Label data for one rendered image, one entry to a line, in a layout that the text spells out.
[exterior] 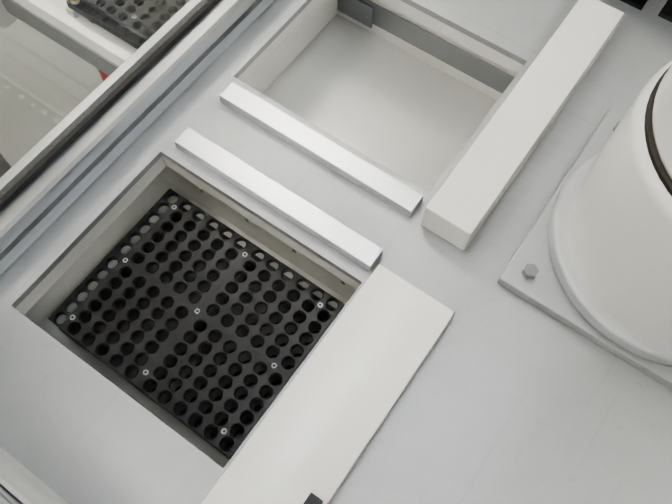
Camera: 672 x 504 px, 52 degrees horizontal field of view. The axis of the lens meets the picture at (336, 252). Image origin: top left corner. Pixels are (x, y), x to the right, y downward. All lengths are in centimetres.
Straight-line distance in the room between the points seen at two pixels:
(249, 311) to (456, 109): 38
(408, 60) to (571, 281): 41
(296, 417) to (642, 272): 29
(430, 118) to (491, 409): 40
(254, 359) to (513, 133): 32
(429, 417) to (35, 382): 33
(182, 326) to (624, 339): 40
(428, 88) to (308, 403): 47
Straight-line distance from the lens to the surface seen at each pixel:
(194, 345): 67
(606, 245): 58
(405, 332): 60
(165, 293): 69
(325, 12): 93
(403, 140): 85
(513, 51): 80
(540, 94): 72
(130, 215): 81
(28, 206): 66
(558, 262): 64
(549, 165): 72
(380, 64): 92
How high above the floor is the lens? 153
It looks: 65 degrees down
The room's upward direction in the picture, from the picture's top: 2 degrees clockwise
